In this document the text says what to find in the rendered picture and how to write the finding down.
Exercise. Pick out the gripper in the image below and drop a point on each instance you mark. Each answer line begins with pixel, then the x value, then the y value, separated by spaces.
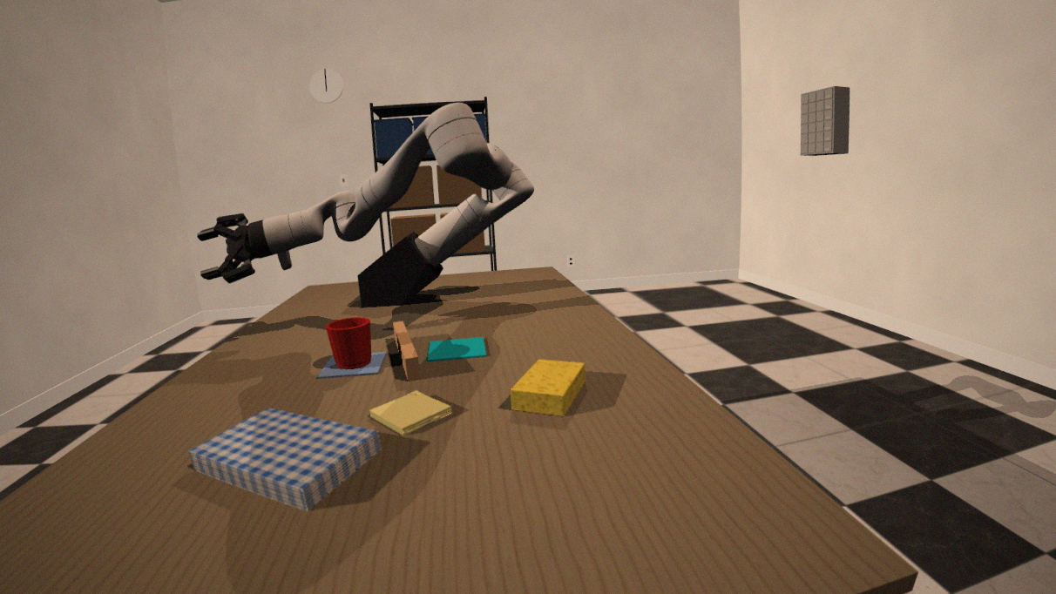
pixel 257 237

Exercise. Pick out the red cup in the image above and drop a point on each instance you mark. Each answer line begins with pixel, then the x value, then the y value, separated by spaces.
pixel 350 342

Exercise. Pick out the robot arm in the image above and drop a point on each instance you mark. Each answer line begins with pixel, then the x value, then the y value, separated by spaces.
pixel 462 152

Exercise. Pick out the pale blue pad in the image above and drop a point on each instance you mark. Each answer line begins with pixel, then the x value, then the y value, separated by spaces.
pixel 371 365

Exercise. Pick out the teal pad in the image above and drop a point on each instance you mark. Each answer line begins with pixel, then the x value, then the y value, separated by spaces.
pixel 456 349

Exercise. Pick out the black shelf unit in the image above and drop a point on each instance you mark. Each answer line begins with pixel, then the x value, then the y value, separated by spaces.
pixel 375 157

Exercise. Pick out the brown cardboard box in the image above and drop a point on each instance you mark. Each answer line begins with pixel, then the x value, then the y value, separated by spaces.
pixel 412 227
pixel 419 190
pixel 454 191
pixel 477 243

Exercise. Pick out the blue storage box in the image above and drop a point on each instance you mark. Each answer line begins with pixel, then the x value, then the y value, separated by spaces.
pixel 391 138

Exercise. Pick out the blue checked cloth stack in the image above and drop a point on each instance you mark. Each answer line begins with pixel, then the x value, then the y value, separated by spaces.
pixel 284 456

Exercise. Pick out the pale yellow notepad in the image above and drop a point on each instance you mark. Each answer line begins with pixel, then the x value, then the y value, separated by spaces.
pixel 410 411

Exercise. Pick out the yellow sponge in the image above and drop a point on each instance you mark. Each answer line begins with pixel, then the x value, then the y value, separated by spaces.
pixel 548 386

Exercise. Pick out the brown wooden table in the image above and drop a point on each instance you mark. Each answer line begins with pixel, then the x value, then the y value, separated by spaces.
pixel 577 495

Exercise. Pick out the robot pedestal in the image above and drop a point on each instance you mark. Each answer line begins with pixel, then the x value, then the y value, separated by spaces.
pixel 396 276

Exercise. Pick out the white wall clock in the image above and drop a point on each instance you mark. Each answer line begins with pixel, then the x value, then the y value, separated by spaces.
pixel 322 87

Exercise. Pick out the orange wooden rail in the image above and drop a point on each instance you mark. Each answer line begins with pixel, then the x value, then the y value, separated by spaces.
pixel 406 346

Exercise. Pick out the grey wall panel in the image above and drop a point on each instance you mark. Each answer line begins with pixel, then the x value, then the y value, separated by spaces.
pixel 823 121

